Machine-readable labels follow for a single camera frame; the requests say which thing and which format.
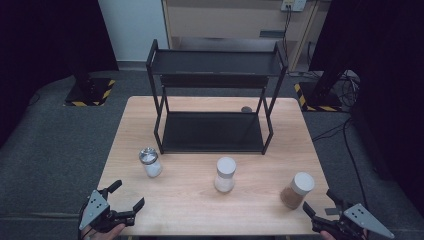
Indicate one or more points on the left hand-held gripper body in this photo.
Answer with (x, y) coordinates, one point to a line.
(95, 208)

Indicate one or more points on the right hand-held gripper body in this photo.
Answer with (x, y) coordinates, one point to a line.
(361, 218)

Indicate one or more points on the white lid jar brown powder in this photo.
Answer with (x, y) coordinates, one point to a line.
(293, 196)

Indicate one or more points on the metal lid glass jar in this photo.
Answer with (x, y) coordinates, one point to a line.
(153, 169)

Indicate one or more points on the white lid jar pale grains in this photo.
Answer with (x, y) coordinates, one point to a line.
(225, 181)

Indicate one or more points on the black metal shelf rack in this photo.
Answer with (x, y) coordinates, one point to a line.
(216, 63)

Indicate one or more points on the person's left hand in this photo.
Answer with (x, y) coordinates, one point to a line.
(101, 236)

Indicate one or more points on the person's right hand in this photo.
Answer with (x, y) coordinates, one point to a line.
(328, 236)

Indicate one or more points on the small grey tag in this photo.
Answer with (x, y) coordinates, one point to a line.
(331, 211)

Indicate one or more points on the black stand with striped base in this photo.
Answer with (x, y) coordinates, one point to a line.
(88, 91)
(321, 96)

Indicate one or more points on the grey round table grommet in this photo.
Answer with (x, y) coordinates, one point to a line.
(246, 109)

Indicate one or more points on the dark curtain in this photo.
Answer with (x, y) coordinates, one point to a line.
(40, 40)
(390, 50)

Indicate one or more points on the light wooden cabinet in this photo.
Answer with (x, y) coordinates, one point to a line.
(226, 23)

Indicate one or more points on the white wall socket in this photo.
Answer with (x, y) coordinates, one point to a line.
(293, 4)

